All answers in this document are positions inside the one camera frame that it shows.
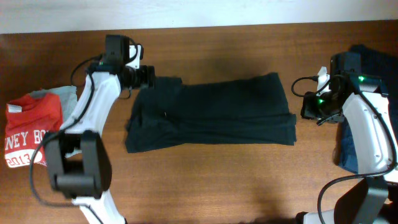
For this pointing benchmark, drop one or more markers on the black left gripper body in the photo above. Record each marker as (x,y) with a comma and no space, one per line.
(140,78)

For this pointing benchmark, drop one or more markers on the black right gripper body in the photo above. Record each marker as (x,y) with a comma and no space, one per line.
(320,107)

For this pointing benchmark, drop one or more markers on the black t-shirt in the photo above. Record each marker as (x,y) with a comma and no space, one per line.
(247,111)

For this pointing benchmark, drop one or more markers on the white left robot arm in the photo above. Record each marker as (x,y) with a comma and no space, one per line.
(77,162)

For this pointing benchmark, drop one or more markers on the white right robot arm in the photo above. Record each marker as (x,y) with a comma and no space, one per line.
(374,198)

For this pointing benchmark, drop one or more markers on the navy blue t-shirt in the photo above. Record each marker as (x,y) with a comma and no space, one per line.
(377,64)

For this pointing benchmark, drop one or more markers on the grey folded t-shirt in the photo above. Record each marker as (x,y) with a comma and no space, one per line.
(66,96)

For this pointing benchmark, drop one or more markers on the red printed t-shirt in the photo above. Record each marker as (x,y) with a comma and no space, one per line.
(28,120)

